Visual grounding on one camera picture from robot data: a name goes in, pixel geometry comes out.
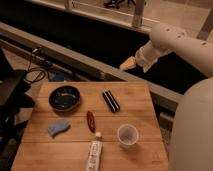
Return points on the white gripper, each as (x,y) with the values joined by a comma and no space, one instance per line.
(145,57)

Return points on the black white striped eraser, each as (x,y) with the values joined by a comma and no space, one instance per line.
(111,101)

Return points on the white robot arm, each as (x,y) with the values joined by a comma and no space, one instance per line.
(191,144)

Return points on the red chili pepper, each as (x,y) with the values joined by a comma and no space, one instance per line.
(91,121)

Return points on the dark blue bowl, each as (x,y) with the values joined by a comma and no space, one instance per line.
(64,98)

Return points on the blue sponge piece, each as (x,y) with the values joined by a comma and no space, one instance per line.
(58,127)

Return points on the white toothpaste tube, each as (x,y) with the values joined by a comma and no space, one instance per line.
(94,155)

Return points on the black equipment at left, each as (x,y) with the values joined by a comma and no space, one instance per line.
(13,97)

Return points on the grey metal rail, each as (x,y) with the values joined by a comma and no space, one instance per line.
(161,96)

